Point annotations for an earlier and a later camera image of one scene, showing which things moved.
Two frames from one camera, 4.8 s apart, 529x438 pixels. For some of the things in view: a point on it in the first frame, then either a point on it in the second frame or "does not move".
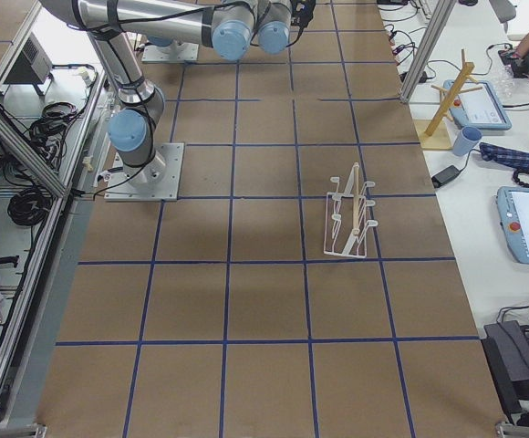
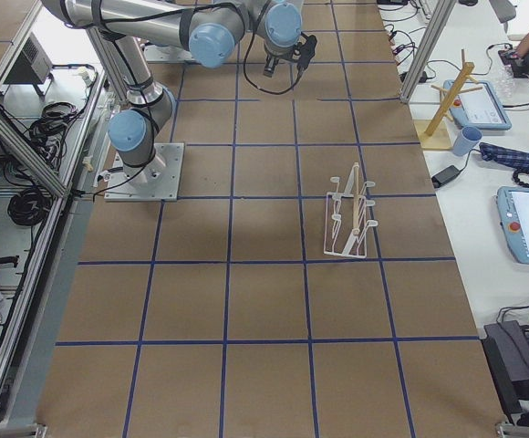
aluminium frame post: x=442 y=11 does not move
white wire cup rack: x=346 y=220 does not move
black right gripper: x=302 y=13 → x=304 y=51
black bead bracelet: x=515 y=177 does not move
